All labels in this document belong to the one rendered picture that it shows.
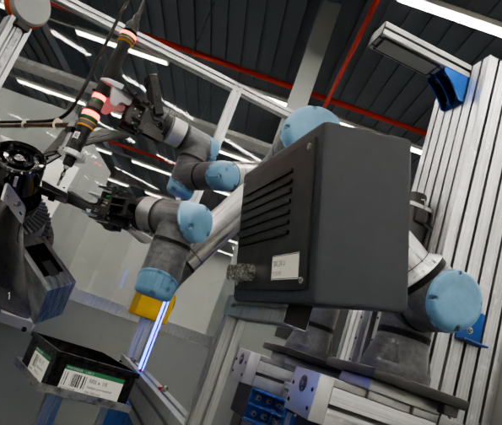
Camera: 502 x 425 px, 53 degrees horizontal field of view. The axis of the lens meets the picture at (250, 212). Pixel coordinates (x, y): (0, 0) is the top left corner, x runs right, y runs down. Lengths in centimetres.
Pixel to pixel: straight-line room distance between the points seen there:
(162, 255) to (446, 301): 53
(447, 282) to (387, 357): 22
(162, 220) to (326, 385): 45
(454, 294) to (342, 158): 55
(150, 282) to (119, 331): 107
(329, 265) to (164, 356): 156
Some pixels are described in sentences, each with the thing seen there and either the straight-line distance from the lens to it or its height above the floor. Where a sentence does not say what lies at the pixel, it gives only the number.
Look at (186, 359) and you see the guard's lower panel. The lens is 204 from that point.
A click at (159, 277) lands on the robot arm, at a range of 93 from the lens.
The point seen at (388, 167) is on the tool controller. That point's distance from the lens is 56.
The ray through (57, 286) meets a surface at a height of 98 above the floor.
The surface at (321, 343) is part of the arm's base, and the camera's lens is 158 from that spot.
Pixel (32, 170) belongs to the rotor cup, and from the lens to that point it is 123.
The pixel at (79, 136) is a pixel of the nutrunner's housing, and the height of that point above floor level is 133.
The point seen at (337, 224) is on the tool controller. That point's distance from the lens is 51.
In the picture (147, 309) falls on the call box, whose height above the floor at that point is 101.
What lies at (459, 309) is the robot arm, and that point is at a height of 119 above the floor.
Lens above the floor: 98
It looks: 15 degrees up
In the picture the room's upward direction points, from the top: 20 degrees clockwise
